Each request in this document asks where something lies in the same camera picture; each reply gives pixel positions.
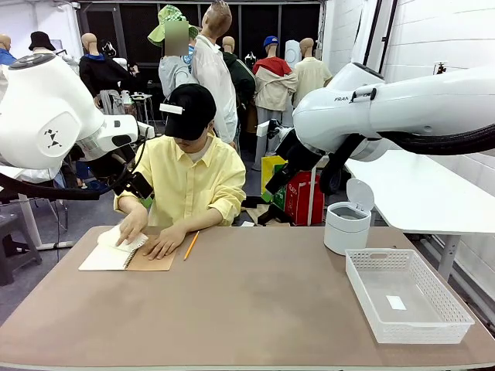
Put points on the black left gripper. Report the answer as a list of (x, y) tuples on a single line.
[(139, 185)]

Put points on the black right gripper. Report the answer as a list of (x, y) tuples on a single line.
[(294, 154)]

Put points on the white notebook sheet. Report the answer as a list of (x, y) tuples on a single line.
[(108, 237)]

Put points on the yellow pencil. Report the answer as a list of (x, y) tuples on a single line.
[(191, 245)]

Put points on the brown cover spiral notebook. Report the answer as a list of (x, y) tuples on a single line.
[(104, 261)]

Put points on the person's right forearm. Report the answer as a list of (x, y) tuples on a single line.
[(133, 201)]

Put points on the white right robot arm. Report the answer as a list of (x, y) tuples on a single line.
[(406, 104)]

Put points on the person's left forearm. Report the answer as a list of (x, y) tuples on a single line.
[(203, 221)]

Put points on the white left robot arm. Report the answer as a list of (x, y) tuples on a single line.
[(38, 116)]

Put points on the person's right hand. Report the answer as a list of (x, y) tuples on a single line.
[(133, 224)]

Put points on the person's left hand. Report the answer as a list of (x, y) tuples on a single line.
[(166, 241)]

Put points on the yellow recycling bag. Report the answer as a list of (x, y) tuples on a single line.
[(268, 170)]

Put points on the green recycling bag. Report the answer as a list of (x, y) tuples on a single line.
[(280, 199)]

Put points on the red recycling bag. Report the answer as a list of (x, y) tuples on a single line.
[(301, 201)]

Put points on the black floor stand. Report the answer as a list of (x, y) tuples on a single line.
[(270, 218)]

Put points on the person in yellow shirt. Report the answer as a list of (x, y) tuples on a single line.
[(189, 181)]

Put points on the white lidded trash bin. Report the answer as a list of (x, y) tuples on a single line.
[(344, 232)]

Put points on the mannequin in red beige jacket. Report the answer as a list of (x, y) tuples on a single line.
[(274, 89)]

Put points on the small metal side table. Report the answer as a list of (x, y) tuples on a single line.
[(143, 98)]

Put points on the black cap white label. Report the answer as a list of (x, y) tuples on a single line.
[(193, 108)]

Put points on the grey striped garment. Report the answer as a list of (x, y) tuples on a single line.
[(112, 102)]

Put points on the mannequin in pale yellow shirt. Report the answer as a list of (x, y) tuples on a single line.
[(311, 77)]

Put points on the mannequin in dark green jacket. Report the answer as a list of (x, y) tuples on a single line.
[(241, 77)]

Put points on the tall mannequin in white shirt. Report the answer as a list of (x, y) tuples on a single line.
[(212, 77)]

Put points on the white oval device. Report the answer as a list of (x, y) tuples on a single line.
[(292, 52)]

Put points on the figure with green checked hat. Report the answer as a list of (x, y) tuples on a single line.
[(174, 73)]

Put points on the mannequin in black hoodie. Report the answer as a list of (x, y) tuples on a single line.
[(100, 73)]

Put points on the grey plastic stool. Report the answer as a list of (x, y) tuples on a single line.
[(15, 247)]

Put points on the white side table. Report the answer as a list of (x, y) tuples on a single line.
[(425, 193)]

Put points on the white sticker label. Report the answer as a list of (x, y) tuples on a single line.
[(396, 303)]

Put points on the mannequin with black bucket hat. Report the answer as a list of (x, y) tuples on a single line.
[(40, 40)]

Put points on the mannequin in blue top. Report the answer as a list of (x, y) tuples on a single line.
[(5, 54)]

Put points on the white perforated plastic basket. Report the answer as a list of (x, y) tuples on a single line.
[(425, 332)]

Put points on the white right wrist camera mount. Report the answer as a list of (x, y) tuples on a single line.
[(265, 127)]

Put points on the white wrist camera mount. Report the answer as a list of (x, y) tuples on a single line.
[(146, 129), (265, 127)]

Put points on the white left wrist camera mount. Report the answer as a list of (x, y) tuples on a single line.
[(146, 129)]

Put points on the white desk leg frame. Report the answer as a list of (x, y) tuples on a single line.
[(33, 228)]

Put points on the wall pipe fixture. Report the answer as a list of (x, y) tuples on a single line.
[(440, 67)]

